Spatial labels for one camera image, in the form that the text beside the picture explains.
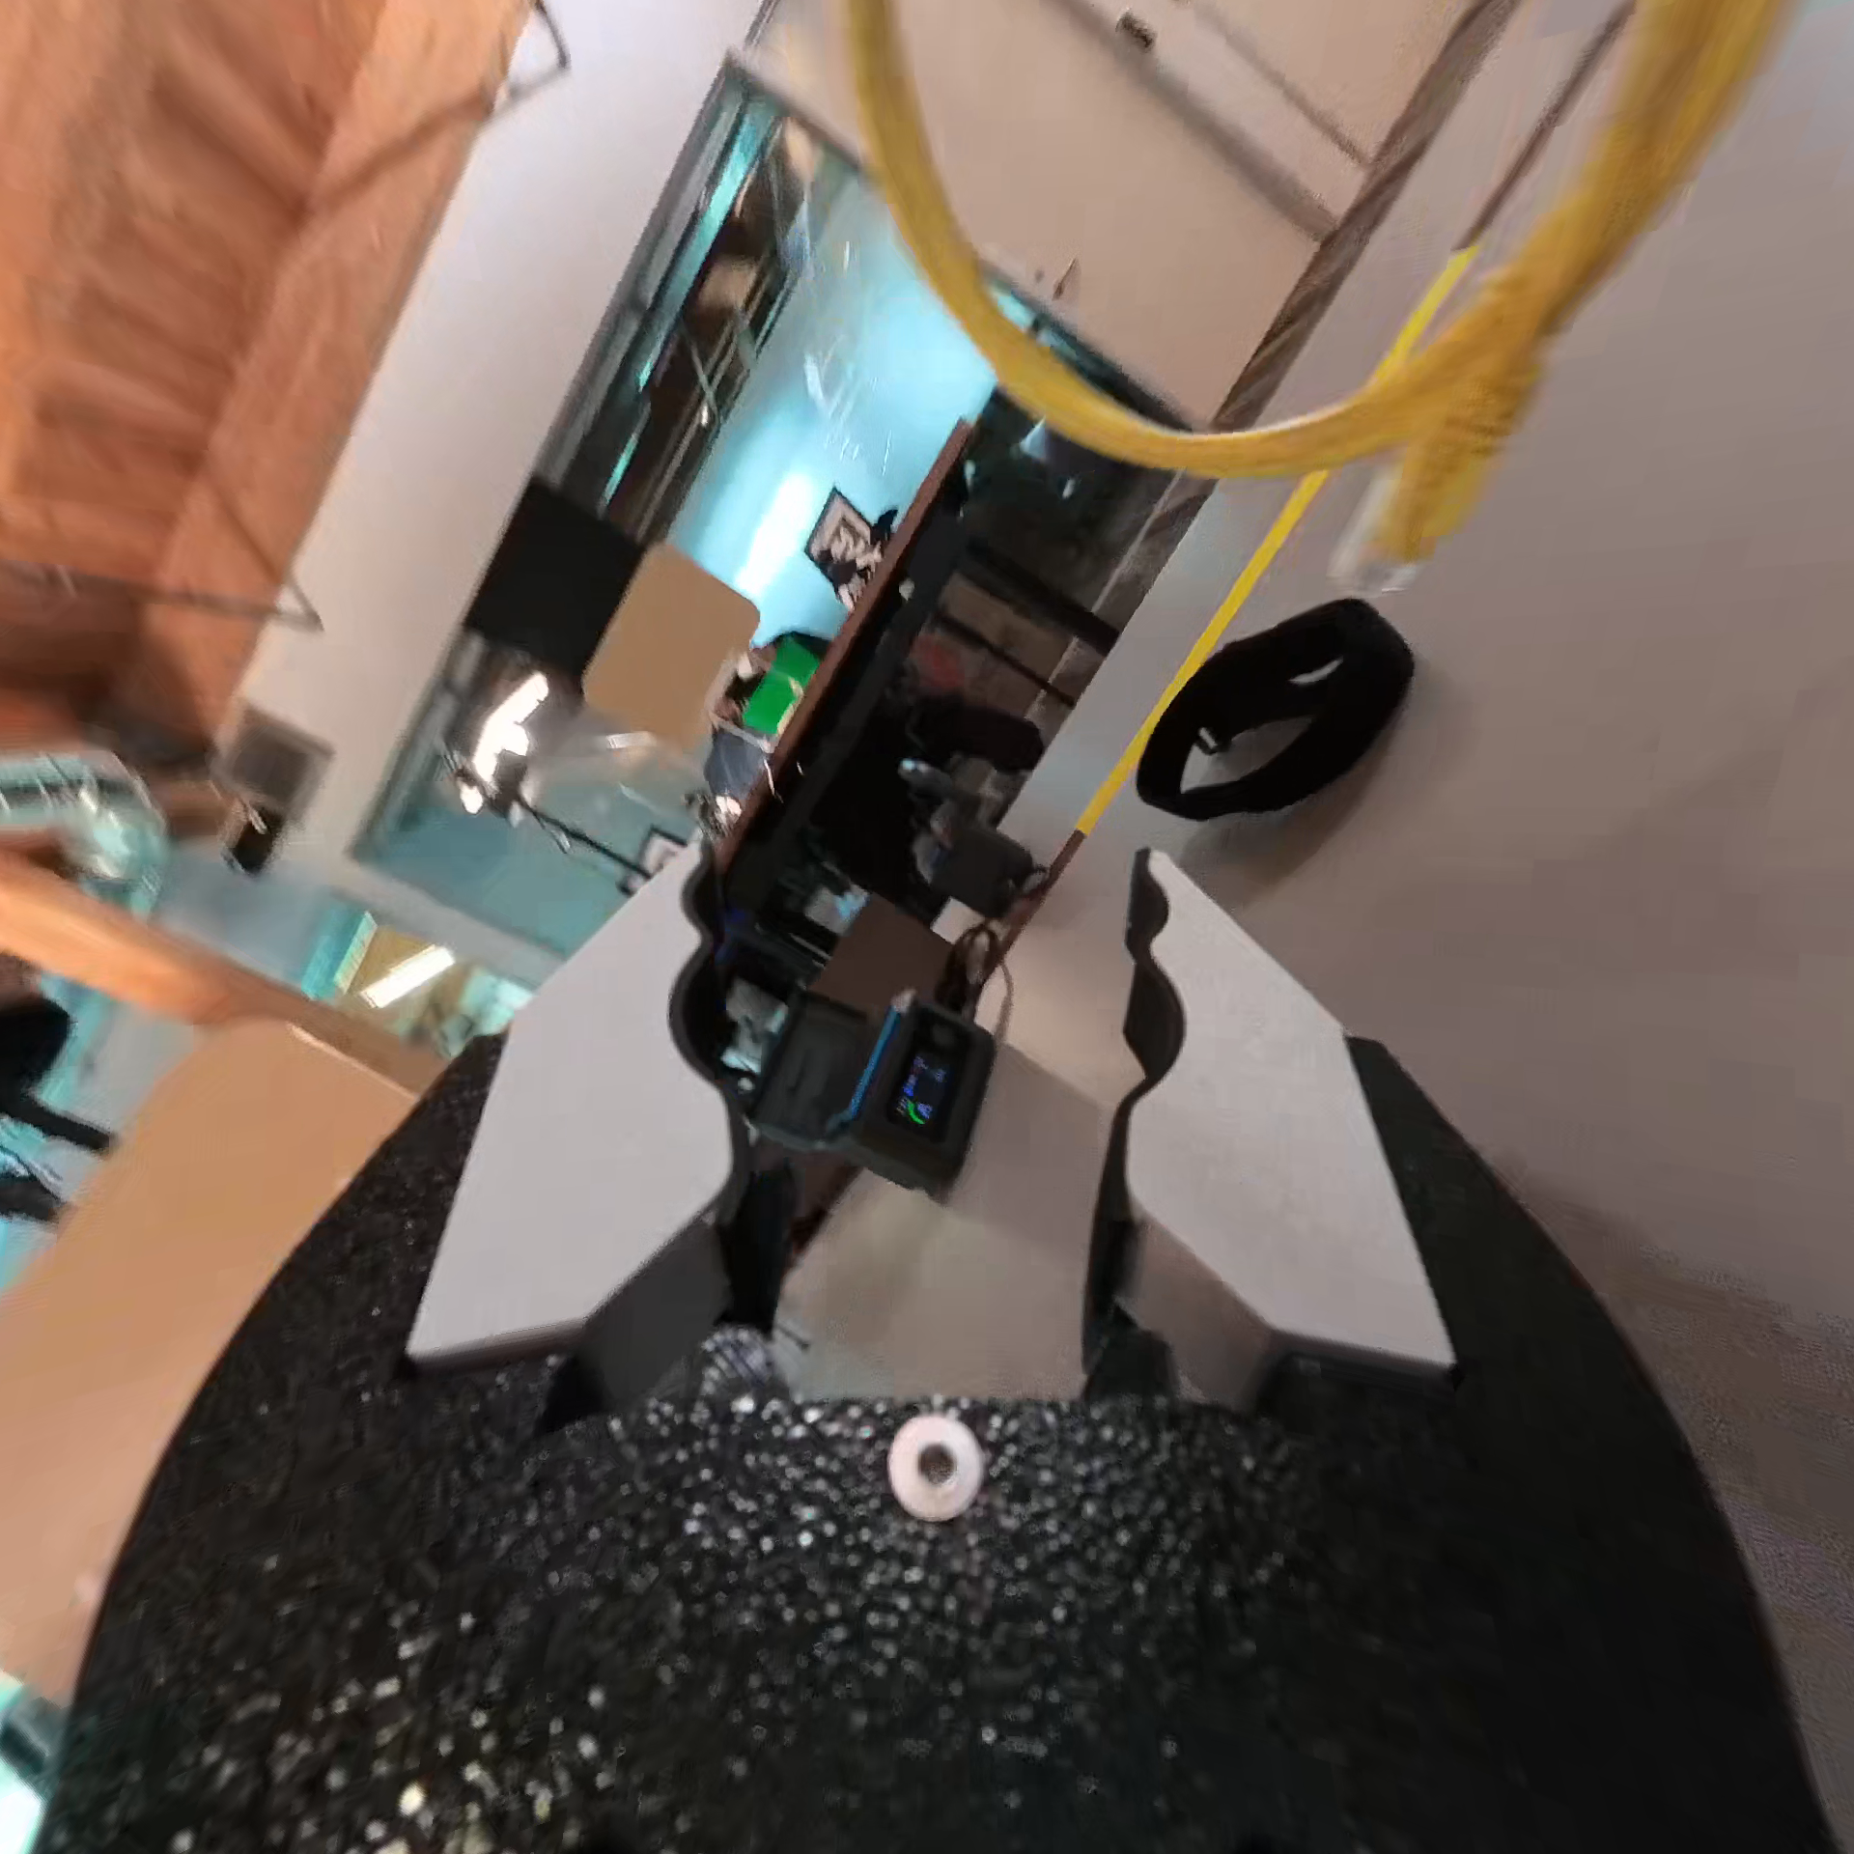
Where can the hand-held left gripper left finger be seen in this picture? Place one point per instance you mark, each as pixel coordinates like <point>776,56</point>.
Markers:
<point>579,1161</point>

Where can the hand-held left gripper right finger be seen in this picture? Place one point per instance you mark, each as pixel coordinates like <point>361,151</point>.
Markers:
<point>1276,1186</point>

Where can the black portable power station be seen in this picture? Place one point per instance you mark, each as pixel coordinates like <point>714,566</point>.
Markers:
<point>898,1104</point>

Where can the black battery charger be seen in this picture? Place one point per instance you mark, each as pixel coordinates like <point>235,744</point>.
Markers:
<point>981,868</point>

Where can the studio light on stand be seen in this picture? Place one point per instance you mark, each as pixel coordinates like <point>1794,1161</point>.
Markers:
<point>507,724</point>

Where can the green plastic bin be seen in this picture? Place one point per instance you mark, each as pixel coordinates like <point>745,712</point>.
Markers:
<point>776,692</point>

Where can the metal air vent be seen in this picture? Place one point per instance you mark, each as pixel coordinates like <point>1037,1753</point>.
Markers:
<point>277,754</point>

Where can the yellow tape strip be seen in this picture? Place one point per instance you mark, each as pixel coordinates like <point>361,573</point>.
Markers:
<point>1276,528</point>

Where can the framed tag sign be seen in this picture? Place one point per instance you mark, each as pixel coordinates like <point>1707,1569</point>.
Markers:
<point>855,544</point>

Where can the wooden post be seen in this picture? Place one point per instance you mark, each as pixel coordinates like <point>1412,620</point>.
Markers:
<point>174,964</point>

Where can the black wall panel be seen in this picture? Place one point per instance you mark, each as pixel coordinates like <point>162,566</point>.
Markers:
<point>550,579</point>

